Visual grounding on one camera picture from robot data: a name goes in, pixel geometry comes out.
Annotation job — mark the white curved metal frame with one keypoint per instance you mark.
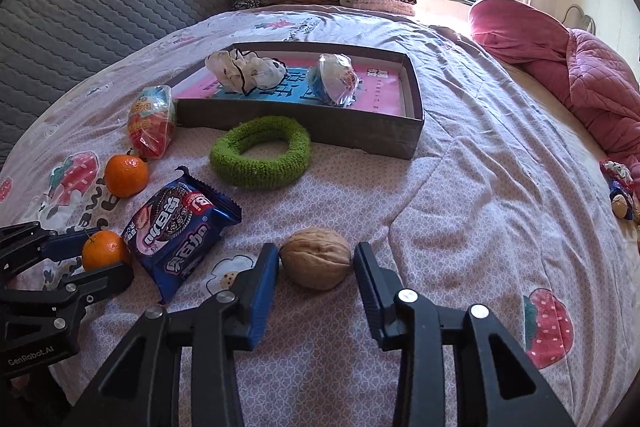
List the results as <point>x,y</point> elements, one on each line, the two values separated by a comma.
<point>580,14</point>

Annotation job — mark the white patterned scrunchie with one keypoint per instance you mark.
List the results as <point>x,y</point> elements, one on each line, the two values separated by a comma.
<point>240,69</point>

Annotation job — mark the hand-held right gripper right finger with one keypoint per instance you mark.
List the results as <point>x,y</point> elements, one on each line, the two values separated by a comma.
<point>367,289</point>

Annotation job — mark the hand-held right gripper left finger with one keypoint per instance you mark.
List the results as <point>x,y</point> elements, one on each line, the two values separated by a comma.
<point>265,294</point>

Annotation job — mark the tangerine with stem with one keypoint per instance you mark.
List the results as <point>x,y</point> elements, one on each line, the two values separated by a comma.
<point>102,252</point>

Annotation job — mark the small colourful doll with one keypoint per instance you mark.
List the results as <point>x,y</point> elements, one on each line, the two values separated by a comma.
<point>620,192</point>

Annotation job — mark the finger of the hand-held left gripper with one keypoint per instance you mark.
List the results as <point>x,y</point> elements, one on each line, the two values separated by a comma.
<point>100,279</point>
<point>65,244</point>

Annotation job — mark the egg-shaped candy packet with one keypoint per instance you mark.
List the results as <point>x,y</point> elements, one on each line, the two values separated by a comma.
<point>150,122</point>

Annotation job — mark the clear-wrapped blue white packet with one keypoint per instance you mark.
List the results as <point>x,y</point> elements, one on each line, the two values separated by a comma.
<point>332,79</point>

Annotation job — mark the grey quilted headboard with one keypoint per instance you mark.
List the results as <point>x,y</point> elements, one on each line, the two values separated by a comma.
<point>75,17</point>

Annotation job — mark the walnut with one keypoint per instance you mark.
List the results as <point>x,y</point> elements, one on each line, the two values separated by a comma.
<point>316,264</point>

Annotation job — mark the shallow cardboard box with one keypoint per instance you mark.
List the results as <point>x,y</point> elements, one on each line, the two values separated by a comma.
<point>350,132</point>

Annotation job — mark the blue cookie packet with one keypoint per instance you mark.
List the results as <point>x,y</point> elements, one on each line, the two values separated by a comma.
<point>180,237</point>

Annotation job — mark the pink quilt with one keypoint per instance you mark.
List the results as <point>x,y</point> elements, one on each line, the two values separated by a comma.
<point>560,57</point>

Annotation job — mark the green fluffy scrunchie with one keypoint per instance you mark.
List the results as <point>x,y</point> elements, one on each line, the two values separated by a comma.
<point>227,167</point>

